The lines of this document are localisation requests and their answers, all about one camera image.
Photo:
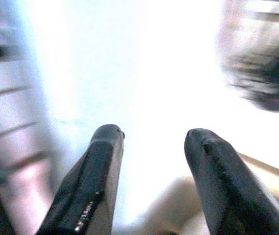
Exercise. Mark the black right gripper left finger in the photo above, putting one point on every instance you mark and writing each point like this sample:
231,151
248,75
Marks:
87,186

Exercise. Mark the dark blurred appliance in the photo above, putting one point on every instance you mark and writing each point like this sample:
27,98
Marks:
261,61

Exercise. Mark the white drawer cabinet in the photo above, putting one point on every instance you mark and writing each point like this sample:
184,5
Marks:
9,102

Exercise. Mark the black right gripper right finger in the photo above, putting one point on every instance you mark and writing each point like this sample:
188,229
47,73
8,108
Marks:
230,188

